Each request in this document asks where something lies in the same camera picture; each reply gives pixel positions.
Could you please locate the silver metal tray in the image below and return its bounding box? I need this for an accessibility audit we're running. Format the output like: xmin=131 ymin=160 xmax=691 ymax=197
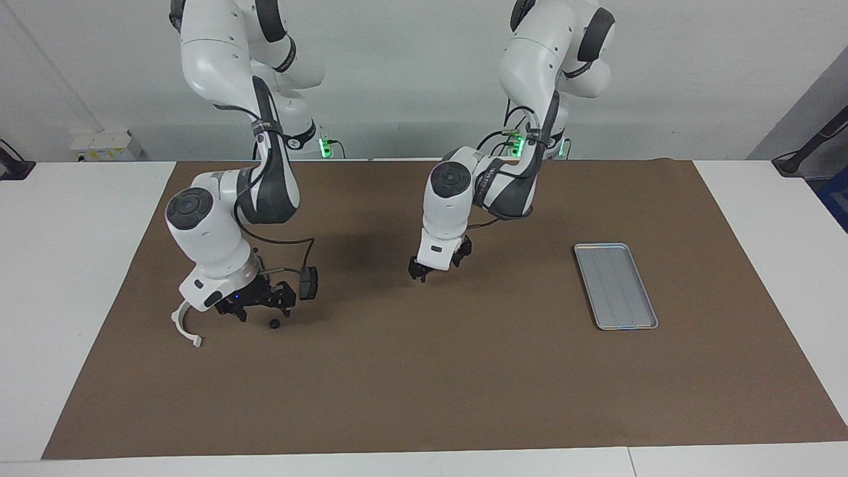
xmin=573 ymin=242 xmax=659 ymax=331

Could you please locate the brown table mat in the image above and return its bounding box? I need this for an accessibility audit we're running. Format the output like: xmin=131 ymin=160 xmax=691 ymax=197
xmin=41 ymin=158 xmax=848 ymax=460

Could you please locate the white power strip box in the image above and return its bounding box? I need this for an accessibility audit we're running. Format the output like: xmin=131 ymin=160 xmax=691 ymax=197
xmin=70 ymin=129 xmax=143 ymax=163

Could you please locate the black stand with foot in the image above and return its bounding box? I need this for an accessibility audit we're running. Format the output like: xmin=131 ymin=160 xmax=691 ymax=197
xmin=772 ymin=105 xmax=848 ymax=178

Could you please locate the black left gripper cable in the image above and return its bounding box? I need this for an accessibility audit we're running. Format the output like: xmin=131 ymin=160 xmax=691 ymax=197
xmin=467 ymin=106 xmax=560 ymax=230

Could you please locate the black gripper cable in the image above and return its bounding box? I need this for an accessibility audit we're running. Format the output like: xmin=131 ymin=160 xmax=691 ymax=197
xmin=233 ymin=199 xmax=317 ymax=276
xmin=467 ymin=106 xmax=560 ymax=230

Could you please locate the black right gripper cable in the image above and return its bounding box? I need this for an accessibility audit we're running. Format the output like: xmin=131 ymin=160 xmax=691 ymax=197
xmin=233 ymin=199 xmax=317 ymax=276

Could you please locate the white semicircular plastic bracket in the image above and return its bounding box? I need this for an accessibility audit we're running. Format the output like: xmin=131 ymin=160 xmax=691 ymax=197
xmin=171 ymin=301 xmax=203 ymax=348

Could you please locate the black base power cable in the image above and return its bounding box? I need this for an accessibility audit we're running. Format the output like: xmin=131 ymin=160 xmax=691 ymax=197
xmin=477 ymin=128 xmax=516 ymax=157

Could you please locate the black clamp mount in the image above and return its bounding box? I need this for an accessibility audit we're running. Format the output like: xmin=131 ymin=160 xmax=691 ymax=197
xmin=0 ymin=138 xmax=36 ymax=181

